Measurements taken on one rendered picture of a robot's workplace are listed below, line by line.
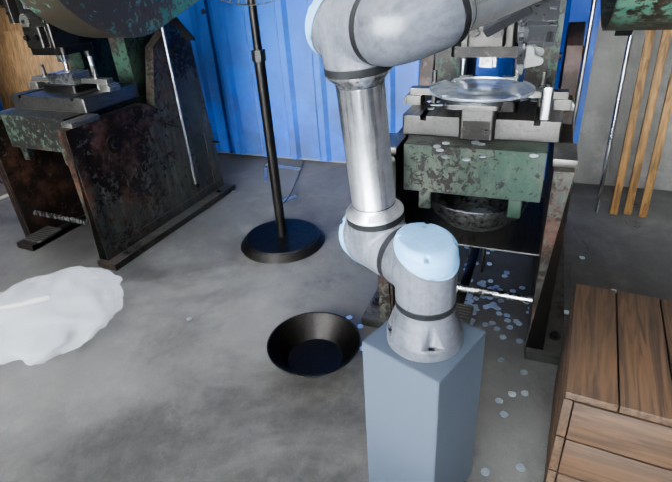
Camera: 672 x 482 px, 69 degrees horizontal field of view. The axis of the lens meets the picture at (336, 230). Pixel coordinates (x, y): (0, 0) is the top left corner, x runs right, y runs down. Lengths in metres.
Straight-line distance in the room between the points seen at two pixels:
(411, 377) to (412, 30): 0.61
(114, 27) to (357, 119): 1.39
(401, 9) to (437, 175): 0.82
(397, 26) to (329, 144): 2.41
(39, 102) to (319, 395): 1.73
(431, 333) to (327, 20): 0.57
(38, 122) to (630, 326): 2.21
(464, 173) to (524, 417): 0.69
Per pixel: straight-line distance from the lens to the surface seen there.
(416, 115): 1.54
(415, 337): 0.95
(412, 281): 0.89
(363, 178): 0.90
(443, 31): 0.76
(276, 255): 2.14
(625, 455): 1.22
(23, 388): 1.92
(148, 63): 2.54
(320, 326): 1.72
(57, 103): 2.43
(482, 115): 1.48
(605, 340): 1.27
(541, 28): 1.26
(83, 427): 1.68
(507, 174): 1.46
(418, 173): 1.50
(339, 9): 0.80
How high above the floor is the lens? 1.12
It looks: 28 degrees down
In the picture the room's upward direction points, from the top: 4 degrees counter-clockwise
